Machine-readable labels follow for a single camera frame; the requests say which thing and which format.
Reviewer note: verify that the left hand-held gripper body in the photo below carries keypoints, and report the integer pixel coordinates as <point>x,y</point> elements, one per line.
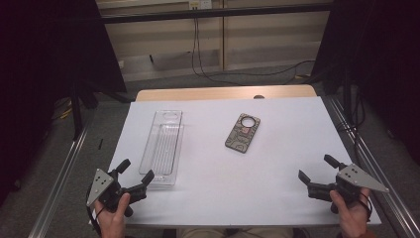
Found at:
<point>100,186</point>

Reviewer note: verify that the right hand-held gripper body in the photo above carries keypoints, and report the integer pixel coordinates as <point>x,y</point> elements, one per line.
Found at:
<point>358,178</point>

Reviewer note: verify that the person's left hand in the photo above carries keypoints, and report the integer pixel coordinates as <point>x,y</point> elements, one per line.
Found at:
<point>112,223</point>

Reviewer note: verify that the person's right hand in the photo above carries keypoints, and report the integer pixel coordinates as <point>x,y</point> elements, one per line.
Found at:
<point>353,219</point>

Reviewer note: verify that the clear plastic packaging tray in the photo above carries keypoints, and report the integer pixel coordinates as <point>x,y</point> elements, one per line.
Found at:
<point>161,145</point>

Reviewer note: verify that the black metal stand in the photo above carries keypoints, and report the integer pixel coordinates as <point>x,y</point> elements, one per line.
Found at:
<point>346,99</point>
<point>76,112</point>

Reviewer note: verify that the white table board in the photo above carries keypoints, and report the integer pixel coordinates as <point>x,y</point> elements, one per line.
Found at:
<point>231,185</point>

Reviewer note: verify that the dark table grommet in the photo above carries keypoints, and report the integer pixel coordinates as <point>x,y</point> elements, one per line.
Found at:
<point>259,96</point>

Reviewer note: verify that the black curtain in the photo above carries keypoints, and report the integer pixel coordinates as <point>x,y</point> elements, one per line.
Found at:
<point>39,66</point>
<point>386,66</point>

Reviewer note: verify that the black horizontal bar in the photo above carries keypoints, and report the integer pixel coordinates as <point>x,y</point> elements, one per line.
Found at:
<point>214,13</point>

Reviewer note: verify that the metal floor rail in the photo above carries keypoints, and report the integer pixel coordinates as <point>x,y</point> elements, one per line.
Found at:
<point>57,185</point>
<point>369,155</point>

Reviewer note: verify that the white wall outlet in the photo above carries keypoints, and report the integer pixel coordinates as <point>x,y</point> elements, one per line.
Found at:
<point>200,4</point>

